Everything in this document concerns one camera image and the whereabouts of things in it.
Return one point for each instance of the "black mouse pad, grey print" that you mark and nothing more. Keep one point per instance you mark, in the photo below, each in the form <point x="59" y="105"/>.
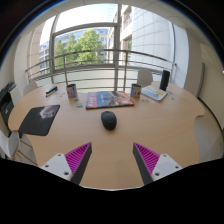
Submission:
<point x="38" y="120"/>

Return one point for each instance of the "black flat case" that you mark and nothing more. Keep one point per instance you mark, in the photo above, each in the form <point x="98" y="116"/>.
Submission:
<point x="51" y="89"/>

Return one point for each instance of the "white mug, blue print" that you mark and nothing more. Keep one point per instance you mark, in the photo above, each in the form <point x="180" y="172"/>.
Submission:
<point x="135" y="90"/>

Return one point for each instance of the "black and white printer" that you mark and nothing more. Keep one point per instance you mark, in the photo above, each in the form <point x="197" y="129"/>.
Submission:
<point x="6" y="103"/>

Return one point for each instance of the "blue pen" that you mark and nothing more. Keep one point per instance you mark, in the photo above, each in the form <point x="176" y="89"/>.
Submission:
<point x="51" y="93"/>

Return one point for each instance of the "white chair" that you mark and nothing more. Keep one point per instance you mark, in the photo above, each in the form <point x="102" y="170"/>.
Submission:
<point x="144" y="77"/>
<point x="30" y="88"/>
<point x="8" y="145"/>

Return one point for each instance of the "red and blue magazine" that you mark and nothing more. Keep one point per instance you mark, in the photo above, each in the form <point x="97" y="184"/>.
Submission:
<point x="109" y="99"/>

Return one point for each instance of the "metal balcony railing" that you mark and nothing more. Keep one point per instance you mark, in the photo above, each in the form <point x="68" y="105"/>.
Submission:
<point x="100" y="65"/>

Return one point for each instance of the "black cylinder speaker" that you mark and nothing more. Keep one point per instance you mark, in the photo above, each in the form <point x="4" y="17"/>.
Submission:
<point x="164" y="80"/>

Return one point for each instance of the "small round green sticker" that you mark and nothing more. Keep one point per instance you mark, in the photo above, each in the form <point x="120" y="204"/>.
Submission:
<point x="76" y="100"/>

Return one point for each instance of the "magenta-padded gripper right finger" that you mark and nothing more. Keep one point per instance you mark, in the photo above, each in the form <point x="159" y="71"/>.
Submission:
<point x="160" y="166"/>

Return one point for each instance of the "white mug, strawberry print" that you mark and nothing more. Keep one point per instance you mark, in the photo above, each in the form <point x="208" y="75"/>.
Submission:
<point x="72" y="91"/>

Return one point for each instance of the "black computer mouse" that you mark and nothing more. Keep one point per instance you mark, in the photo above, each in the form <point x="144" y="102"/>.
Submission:
<point x="109" y="120"/>

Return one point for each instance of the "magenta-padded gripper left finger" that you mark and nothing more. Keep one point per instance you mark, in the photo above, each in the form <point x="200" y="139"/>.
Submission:
<point x="63" y="166"/>

